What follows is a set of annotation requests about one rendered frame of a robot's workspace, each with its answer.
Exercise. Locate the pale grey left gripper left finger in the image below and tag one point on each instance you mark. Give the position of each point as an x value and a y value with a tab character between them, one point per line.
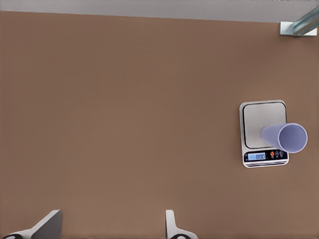
47	225

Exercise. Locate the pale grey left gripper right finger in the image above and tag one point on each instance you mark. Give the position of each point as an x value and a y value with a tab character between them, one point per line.
172	225

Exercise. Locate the lilac plastic cup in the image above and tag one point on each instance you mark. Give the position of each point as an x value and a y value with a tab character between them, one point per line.
286	137

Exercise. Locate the silver digital kitchen scale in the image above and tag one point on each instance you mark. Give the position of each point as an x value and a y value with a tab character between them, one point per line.
261	124

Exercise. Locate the silver frame post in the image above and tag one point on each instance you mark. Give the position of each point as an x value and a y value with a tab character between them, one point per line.
299	26

